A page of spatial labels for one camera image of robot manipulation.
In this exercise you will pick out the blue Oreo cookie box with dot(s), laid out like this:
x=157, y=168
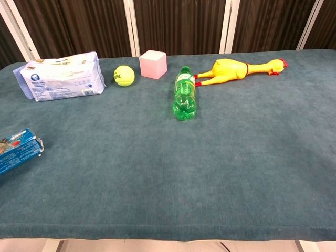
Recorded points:
x=18, y=151

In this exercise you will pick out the green plastic bottle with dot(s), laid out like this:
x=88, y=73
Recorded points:
x=185, y=95

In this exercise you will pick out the teal table cloth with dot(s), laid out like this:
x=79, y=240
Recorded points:
x=157, y=168

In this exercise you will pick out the pink cube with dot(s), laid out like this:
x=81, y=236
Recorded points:
x=153, y=65

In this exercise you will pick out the yellow tennis ball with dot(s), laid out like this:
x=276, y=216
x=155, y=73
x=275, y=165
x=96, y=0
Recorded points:
x=124, y=75

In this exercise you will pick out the yellow rubber chicken toy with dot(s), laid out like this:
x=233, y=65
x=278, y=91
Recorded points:
x=231, y=71

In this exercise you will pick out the white tissue pack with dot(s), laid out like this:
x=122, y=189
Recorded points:
x=61, y=77

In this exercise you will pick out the dark folding screen white frame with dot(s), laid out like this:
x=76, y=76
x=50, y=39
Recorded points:
x=181, y=26

